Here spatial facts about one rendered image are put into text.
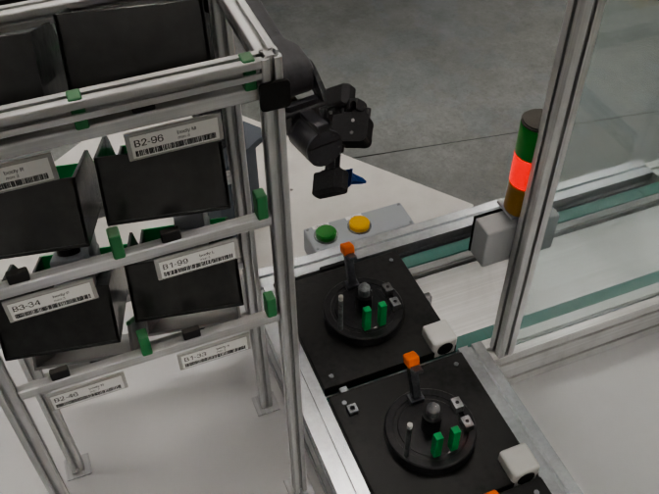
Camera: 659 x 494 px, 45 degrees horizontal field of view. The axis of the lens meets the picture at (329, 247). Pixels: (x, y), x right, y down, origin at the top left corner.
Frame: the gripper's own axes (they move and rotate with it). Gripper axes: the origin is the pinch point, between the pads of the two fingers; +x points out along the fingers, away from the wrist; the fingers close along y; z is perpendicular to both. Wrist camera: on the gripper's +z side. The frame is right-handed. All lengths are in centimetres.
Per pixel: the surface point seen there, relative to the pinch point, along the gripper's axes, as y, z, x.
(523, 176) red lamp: -10.5, 30.8, -0.5
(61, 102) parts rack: -24, 21, -63
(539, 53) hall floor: 149, -71, 216
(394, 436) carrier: -45.0, 6.4, 7.2
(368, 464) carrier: -49.3, 3.5, 5.0
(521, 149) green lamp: -7.9, 32.1, -3.6
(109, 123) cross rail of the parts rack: -24, 21, -58
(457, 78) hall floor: 127, -96, 184
